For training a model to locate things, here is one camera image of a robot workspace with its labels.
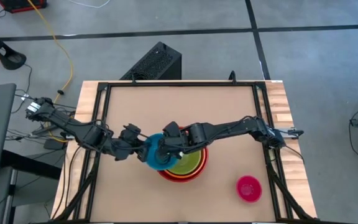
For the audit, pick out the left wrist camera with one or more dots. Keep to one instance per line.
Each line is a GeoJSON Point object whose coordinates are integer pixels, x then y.
{"type": "Point", "coordinates": [132, 130]}

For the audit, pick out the green plastic bowl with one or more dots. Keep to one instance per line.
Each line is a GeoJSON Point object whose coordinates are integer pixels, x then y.
{"type": "Point", "coordinates": [190, 163]}

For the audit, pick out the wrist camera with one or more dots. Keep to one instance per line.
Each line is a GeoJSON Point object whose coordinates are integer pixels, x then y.
{"type": "Point", "coordinates": [132, 130]}
{"type": "Point", "coordinates": [171, 129]}

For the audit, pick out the black stand foot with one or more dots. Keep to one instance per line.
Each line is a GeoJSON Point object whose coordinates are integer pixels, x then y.
{"type": "Point", "coordinates": [9, 57]}

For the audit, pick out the black frame clamp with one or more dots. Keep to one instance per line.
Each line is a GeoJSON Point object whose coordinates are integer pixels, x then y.
{"type": "Point", "coordinates": [232, 76]}

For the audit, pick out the black perforated computer case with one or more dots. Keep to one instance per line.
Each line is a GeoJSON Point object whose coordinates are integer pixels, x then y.
{"type": "Point", "coordinates": [157, 63]}

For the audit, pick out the large red plastic bowl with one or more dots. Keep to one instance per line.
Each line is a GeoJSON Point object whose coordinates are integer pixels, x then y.
{"type": "Point", "coordinates": [182, 180]}

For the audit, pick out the small pink plastic bowl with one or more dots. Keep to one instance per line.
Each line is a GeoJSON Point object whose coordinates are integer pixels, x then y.
{"type": "Point", "coordinates": [249, 188]}

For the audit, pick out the orange plastic bowl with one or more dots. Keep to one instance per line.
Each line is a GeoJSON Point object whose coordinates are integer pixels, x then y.
{"type": "Point", "coordinates": [199, 169]}

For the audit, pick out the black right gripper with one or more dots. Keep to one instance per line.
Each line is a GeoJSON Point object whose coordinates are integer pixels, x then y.
{"type": "Point", "coordinates": [179, 140]}

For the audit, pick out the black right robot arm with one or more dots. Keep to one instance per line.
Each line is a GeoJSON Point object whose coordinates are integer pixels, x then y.
{"type": "Point", "coordinates": [228, 127]}

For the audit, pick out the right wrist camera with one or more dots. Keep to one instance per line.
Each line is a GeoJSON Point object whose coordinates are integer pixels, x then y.
{"type": "Point", "coordinates": [171, 129]}

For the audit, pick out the red and black box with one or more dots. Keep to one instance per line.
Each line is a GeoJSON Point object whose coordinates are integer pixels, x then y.
{"type": "Point", "coordinates": [20, 4]}

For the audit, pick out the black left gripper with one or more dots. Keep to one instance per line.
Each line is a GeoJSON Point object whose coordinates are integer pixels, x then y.
{"type": "Point", "coordinates": [129, 144]}

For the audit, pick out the blue plastic bowl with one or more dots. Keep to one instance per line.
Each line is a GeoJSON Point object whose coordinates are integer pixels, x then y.
{"type": "Point", "coordinates": [152, 161]}

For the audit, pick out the black side desk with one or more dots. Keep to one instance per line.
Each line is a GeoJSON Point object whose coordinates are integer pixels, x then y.
{"type": "Point", "coordinates": [30, 165]}

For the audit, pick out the black metal table frame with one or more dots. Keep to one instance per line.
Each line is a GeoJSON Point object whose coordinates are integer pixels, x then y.
{"type": "Point", "coordinates": [182, 84]}

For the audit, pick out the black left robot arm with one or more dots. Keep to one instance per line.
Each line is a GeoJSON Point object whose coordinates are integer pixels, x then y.
{"type": "Point", "coordinates": [73, 126]}

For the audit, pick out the brown table mat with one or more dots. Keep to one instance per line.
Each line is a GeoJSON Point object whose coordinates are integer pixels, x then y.
{"type": "Point", "coordinates": [166, 105]}

